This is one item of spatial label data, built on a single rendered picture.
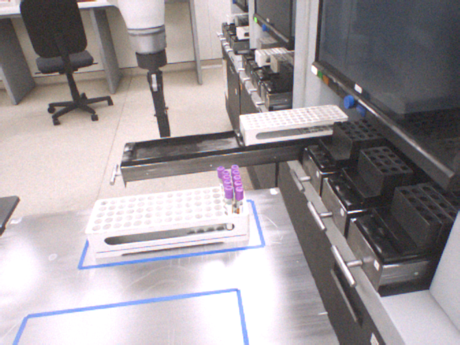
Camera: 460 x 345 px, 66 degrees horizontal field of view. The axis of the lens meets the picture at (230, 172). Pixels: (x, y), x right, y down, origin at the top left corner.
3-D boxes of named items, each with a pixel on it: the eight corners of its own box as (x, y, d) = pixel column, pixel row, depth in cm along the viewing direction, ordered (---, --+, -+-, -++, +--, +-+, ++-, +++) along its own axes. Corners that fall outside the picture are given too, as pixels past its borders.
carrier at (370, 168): (388, 198, 75) (393, 175, 72) (379, 199, 75) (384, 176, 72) (364, 169, 85) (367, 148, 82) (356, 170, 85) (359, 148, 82)
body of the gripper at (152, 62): (165, 53, 85) (170, 90, 90) (165, 44, 92) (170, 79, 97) (133, 55, 84) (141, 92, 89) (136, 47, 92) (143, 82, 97)
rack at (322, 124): (333, 122, 111) (335, 104, 108) (346, 137, 103) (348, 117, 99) (239, 133, 108) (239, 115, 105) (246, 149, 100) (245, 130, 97)
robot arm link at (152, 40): (164, 20, 89) (168, 44, 93) (128, 24, 89) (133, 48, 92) (164, 27, 82) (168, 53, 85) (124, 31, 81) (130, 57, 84)
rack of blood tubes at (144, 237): (243, 207, 76) (242, 183, 73) (250, 239, 68) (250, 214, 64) (103, 223, 74) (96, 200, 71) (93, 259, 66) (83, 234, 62)
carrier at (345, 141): (356, 161, 88) (360, 140, 85) (349, 163, 88) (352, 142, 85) (337, 140, 98) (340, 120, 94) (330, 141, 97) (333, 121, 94)
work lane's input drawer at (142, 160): (339, 137, 117) (342, 112, 112) (357, 159, 105) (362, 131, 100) (116, 165, 110) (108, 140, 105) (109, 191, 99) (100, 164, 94)
